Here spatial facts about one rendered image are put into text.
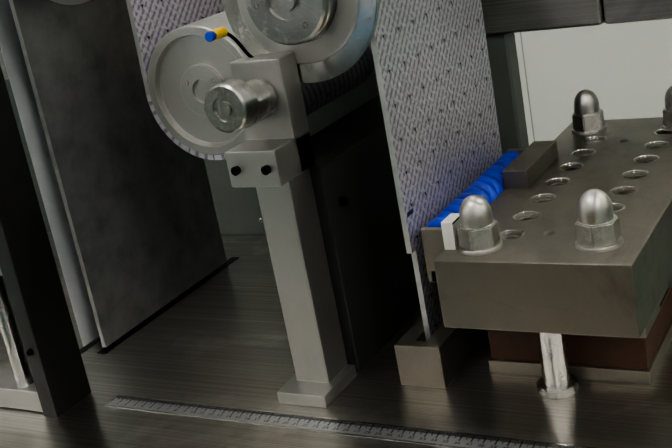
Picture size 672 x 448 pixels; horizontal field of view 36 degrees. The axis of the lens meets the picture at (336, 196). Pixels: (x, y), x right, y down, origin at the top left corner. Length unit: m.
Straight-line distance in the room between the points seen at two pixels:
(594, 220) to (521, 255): 0.06
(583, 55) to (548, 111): 0.24
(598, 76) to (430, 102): 2.71
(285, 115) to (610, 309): 0.30
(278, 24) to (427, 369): 0.32
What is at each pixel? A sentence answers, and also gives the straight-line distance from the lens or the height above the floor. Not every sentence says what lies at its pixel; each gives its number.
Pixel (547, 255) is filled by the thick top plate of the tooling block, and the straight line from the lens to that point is 0.83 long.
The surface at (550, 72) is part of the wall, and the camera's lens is 3.68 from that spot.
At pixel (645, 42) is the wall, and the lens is 3.57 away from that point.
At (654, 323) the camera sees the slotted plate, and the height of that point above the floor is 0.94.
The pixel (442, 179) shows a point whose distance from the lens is 0.96.
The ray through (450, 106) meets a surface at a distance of 0.98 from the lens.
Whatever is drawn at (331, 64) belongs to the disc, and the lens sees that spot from 0.87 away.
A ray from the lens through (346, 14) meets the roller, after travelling 0.85.
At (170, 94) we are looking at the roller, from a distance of 0.99.
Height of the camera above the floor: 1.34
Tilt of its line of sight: 17 degrees down
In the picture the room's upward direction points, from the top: 11 degrees counter-clockwise
